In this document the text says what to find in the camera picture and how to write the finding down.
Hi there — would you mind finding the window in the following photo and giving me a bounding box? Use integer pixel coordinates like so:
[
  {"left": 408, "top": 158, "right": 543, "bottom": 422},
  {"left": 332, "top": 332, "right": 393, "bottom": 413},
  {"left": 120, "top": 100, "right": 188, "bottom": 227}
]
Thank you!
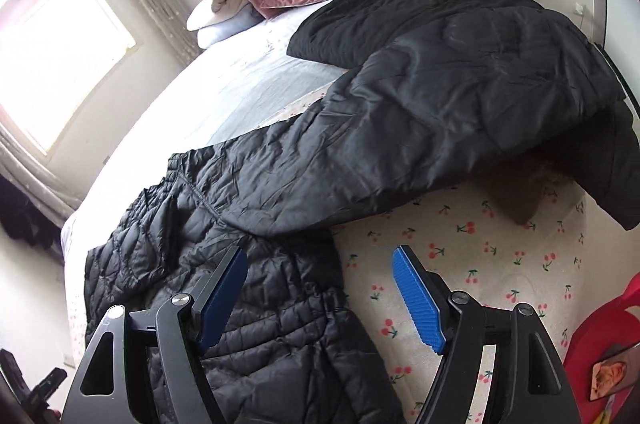
[{"left": 0, "top": 0, "right": 138, "bottom": 155}]

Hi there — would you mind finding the black quilted puffer jacket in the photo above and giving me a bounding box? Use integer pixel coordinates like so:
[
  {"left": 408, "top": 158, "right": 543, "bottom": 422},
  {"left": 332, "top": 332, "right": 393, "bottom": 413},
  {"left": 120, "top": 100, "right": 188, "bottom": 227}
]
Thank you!
[{"left": 66, "top": 84, "right": 607, "bottom": 424}]

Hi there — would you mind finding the dark clothes pile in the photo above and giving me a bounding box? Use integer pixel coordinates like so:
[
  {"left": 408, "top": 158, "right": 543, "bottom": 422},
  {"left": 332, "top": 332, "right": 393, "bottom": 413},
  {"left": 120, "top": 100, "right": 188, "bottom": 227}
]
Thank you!
[{"left": 0, "top": 174, "right": 63, "bottom": 251}]

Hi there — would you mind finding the light blue bed sheet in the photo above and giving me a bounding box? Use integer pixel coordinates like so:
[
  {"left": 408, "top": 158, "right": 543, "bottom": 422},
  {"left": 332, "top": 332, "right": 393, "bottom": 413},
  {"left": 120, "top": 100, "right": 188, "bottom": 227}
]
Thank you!
[{"left": 60, "top": 0, "right": 516, "bottom": 265}]

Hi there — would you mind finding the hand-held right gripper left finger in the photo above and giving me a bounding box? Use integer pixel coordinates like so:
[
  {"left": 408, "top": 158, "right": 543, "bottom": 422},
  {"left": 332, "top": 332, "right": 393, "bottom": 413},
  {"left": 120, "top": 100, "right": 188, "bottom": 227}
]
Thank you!
[{"left": 62, "top": 246, "right": 249, "bottom": 424}]

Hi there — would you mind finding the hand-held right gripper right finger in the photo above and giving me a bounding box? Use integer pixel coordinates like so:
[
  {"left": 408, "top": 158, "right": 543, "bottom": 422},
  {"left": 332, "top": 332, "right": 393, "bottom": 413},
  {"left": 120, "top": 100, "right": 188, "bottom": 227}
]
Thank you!
[{"left": 391, "top": 245, "right": 583, "bottom": 424}]

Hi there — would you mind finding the white pillow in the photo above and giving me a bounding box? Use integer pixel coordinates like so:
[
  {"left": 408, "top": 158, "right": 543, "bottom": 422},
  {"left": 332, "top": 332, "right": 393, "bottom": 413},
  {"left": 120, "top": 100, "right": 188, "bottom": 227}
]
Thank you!
[{"left": 186, "top": 0, "right": 266, "bottom": 50}]

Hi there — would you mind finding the red clothing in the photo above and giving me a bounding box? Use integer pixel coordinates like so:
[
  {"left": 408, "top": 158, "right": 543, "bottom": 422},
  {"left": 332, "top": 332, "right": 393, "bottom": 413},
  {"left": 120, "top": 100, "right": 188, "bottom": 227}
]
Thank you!
[{"left": 563, "top": 273, "right": 640, "bottom": 424}]

